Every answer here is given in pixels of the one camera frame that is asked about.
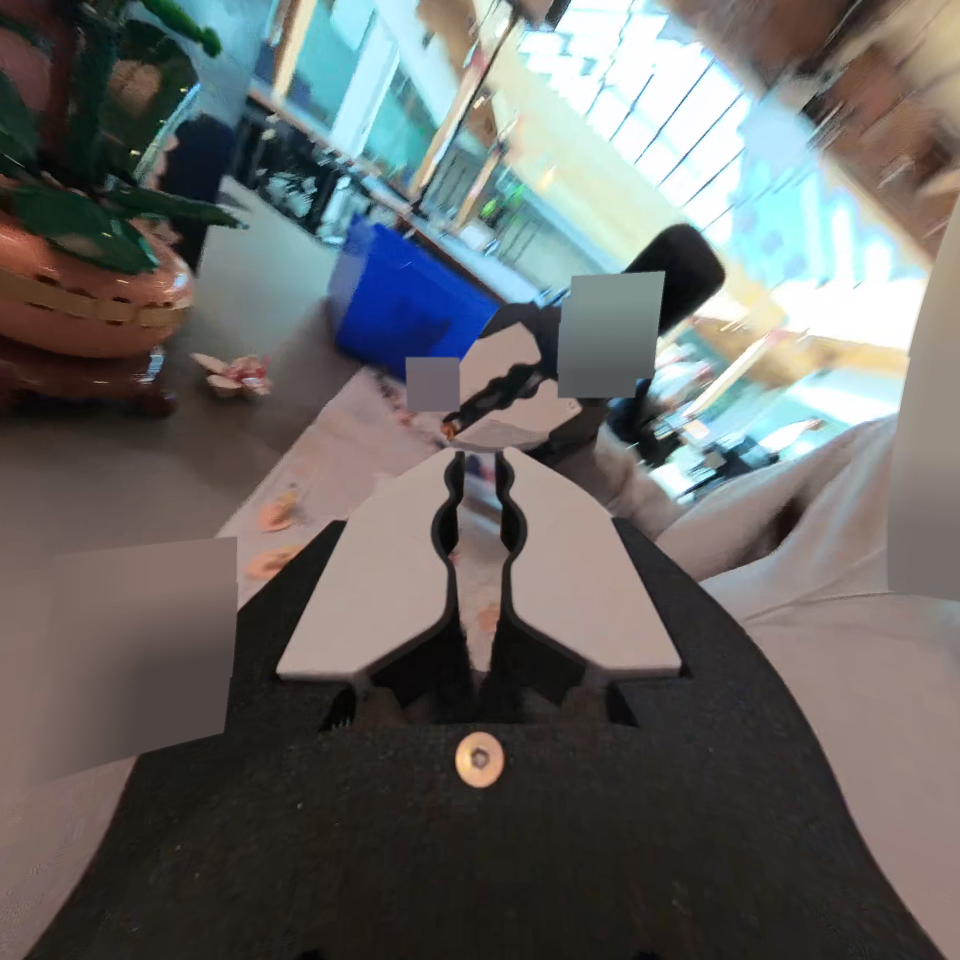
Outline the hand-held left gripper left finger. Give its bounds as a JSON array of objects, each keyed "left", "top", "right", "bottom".
[{"left": 274, "top": 450, "right": 470, "bottom": 695}]

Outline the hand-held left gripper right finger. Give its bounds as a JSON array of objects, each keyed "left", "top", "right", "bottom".
[{"left": 495, "top": 446, "right": 685, "bottom": 695}]

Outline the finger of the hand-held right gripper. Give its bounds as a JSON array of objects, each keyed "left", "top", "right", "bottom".
[
  {"left": 441, "top": 382, "right": 585, "bottom": 455},
  {"left": 457, "top": 322, "right": 543, "bottom": 408}
]

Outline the person's right forearm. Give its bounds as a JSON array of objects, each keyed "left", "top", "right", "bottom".
[{"left": 592, "top": 420, "right": 894, "bottom": 549}]

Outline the grey desk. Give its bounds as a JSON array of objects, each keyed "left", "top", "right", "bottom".
[{"left": 0, "top": 176, "right": 481, "bottom": 751}]

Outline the blue plastic bin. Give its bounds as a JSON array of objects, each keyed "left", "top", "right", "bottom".
[{"left": 330, "top": 223, "right": 500, "bottom": 384}]

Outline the black pole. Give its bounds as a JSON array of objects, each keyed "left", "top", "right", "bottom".
[{"left": 411, "top": 0, "right": 530, "bottom": 219}]

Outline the white pink brick flower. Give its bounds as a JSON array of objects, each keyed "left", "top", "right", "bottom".
[{"left": 191, "top": 351, "right": 275, "bottom": 402}]

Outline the brick-built plant in pink pot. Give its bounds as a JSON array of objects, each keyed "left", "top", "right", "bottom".
[{"left": 0, "top": 0, "right": 249, "bottom": 417}]

